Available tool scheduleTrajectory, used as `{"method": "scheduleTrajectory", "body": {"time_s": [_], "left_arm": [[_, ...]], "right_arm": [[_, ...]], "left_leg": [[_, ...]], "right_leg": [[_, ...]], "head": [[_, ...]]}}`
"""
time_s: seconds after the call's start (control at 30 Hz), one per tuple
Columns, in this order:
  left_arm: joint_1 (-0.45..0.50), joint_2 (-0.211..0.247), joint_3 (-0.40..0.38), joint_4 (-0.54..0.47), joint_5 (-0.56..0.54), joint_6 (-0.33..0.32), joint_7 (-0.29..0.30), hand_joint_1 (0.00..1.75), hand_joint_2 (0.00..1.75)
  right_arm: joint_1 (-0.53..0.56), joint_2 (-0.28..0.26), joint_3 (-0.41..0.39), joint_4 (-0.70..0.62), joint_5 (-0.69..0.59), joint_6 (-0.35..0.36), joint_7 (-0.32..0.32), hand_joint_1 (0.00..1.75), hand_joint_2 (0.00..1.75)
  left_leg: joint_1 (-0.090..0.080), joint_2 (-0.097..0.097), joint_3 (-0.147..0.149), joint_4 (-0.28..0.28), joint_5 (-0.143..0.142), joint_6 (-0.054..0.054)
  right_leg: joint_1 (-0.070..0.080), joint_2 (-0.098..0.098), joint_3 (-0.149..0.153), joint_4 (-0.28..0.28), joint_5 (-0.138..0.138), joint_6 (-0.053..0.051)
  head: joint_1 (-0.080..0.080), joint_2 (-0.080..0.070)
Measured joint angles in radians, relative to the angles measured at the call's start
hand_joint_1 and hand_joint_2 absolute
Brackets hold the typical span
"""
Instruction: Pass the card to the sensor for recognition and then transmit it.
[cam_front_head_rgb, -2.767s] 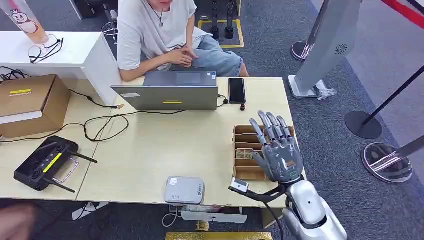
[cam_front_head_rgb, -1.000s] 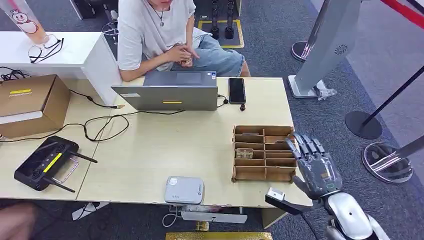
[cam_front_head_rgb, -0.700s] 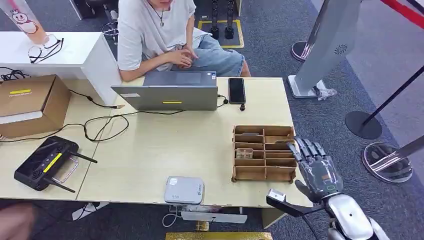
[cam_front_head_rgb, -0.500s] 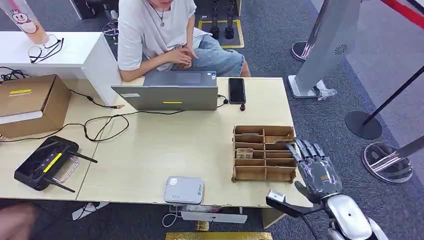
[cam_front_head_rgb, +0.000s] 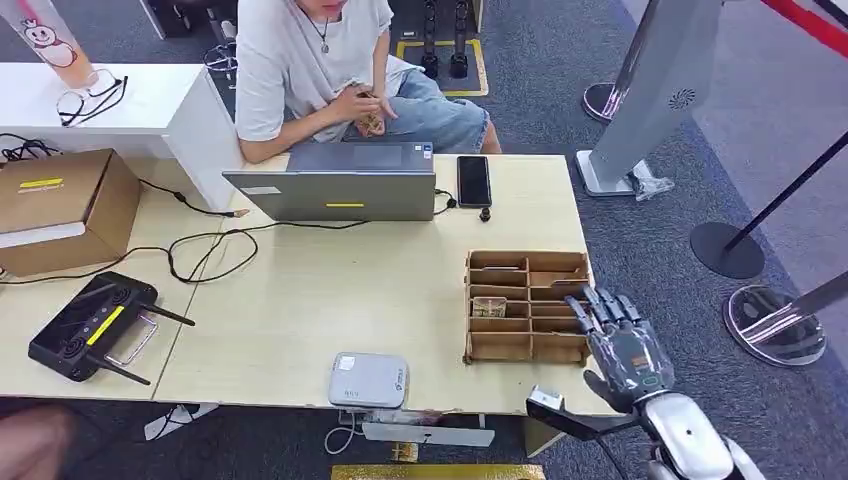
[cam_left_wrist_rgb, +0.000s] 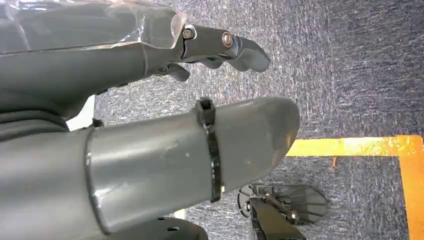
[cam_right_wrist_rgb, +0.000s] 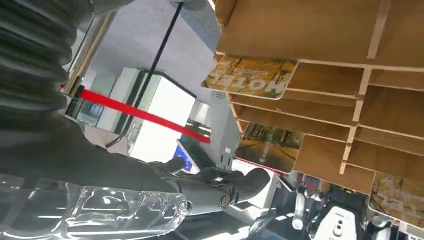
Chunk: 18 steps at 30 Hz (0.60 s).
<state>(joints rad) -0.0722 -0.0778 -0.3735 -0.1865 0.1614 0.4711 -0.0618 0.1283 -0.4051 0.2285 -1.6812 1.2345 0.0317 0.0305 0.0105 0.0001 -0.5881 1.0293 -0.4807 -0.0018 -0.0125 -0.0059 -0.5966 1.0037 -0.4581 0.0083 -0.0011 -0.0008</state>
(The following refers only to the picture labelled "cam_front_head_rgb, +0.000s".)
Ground person's left hand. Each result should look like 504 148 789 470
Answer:
367 92 400 137

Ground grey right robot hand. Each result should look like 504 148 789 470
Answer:
564 286 677 415

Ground person's right hand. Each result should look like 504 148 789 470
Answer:
329 84 380 127

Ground person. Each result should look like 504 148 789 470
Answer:
235 0 503 165

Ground black robot leg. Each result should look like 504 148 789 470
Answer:
450 0 472 79
419 0 441 81

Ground grey laptop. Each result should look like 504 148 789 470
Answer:
222 140 439 223

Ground black smartphone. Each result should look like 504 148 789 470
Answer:
456 155 494 209

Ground wooden card box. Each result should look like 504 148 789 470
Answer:
463 249 593 367

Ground black stanchion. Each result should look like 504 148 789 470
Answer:
688 129 848 280

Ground card standing in box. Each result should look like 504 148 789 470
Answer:
471 296 508 319

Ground crumpled clear plastic wrap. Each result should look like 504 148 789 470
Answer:
625 162 676 202

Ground dark cabinet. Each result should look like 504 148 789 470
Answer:
139 0 240 41

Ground white counter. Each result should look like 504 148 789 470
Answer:
0 62 248 212

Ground chrome stanchion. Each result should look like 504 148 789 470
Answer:
582 0 660 125

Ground golden floor plate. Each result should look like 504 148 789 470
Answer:
331 463 546 480

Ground grey kiosk stand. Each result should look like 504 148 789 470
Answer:
574 0 727 199

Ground small grey router box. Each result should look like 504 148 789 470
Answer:
327 351 409 409

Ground black-framed glasses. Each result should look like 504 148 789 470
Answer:
56 74 130 128

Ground brown cardboard box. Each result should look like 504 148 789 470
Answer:
0 148 142 278

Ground black controller with antennas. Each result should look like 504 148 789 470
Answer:
27 270 197 387

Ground red barrier belt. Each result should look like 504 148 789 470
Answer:
761 0 848 58

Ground blurred brown object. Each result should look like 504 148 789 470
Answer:
0 405 74 480

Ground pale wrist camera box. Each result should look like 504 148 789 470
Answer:
526 386 641 443

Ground wire stool frame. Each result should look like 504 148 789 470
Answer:
203 42 240 91

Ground black cable with plug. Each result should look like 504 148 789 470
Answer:
137 177 252 219

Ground long black cable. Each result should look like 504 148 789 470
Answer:
0 218 372 286

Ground metal bracket under desk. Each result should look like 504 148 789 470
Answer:
360 420 496 449

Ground white cable loop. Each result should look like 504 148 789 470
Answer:
323 423 362 456

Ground black cable bundle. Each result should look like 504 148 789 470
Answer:
0 132 62 167

